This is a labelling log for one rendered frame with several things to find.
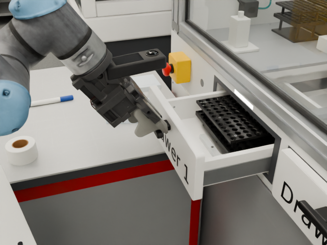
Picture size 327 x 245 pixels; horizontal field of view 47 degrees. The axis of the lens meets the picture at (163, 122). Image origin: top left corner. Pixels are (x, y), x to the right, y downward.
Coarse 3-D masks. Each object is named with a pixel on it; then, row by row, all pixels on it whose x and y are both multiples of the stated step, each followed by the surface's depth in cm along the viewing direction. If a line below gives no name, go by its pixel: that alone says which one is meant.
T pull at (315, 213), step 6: (300, 204) 58; (306, 204) 57; (306, 210) 56; (312, 210) 56; (318, 210) 56; (324, 210) 56; (312, 216) 55; (318, 216) 55; (324, 216) 55; (312, 222) 55; (318, 222) 54; (324, 222) 54; (318, 228) 54; (324, 228) 53; (324, 234) 53
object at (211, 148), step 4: (200, 136) 84; (204, 136) 84; (204, 140) 83; (208, 140) 83; (204, 144) 83; (208, 144) 81; (212, 144) 81; (208, 148) 81; (212, 148) 80; (216, 148) 80; (212, 152) 79; (216, 152) 79; (212, 156) 80
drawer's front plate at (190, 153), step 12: (156, 96) 84; (156, 108) 85; (168, 108) 79; (168, 120) 77; (180, 120) 75; (168, 132) 79; (180, 132) 71; (180, 144) 72; (192, 144) 68; (168, 156) 82; (180, 156) 74; (192, 156) 67; (204, 156) 66; (180, 168) 75; (192, 168) 68; (192, 180) 69; (192, 192) 70
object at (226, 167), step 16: (192, 96) 90; (208, 96) 91; (176, 112) 91; (192, 112) 92; (192, 128) 89; (272, 144) 74; (208, 160) 69; (224, 160) 70; (240, 160) 72; (256, 160) 73; (208, 176) 71; (224, 176) 72; (240, 176) 74
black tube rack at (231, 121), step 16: (224, 96) 89; (224, 112) 83; (240, 112) 83; (208, 128) 83; (224, 128) 83; (240, 128) 78; (256, 128) 77; (224, 144) 78; (240, 144) 78; (256, 144) 78
